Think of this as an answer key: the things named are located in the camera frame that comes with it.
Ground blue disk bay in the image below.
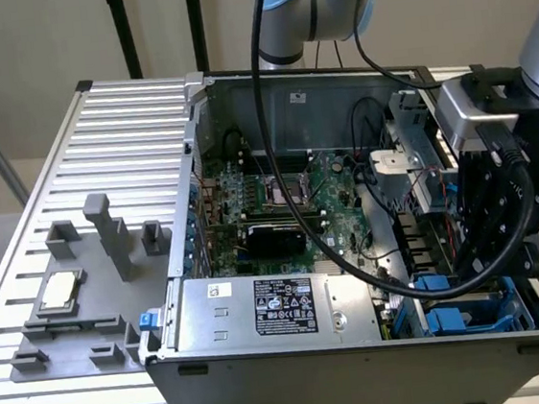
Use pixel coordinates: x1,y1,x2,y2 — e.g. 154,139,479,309
387,261,537,345

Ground CPU socket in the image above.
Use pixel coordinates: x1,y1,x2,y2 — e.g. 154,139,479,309
257,169,310,209

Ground silver power supply unit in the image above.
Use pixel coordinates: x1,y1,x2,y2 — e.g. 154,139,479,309
161,259,383,363

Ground green motherboard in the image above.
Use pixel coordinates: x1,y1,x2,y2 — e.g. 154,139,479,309
195,143,406,292

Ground grey parts rack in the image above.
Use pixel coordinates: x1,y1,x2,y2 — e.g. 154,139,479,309
0,184,192,386

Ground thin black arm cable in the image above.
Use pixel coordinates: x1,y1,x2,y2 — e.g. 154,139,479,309
348,0,442,96

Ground black heat sink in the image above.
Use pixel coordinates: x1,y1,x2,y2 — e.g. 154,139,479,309
394,205,454,274

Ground open black PC case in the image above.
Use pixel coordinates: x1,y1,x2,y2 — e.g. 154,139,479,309
111,36,539,404

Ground thick black camera cable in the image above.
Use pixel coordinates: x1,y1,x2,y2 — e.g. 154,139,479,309
244,0,539,316

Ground silver drive cage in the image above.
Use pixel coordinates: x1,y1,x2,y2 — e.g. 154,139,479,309
363,84,464,219

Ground red wire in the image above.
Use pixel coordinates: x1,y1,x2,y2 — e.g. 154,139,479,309
413,166,458,250

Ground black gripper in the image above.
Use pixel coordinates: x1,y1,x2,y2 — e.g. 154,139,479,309
437,108,539,291

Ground blue case latch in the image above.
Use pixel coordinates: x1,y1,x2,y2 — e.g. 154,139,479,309
137,308,162,333

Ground black graphics card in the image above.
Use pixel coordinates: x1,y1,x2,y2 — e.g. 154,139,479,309
245,217,311,264

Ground black stand pole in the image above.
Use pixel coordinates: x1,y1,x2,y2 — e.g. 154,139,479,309
102,0,145,83
184,0,211,74

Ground black internal wire loop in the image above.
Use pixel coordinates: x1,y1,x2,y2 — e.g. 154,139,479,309
345,94,393,155

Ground silver CPU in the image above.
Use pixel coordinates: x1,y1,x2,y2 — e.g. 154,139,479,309
35,268,90,318

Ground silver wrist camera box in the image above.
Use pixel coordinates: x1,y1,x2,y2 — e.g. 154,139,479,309
429,68,526,157

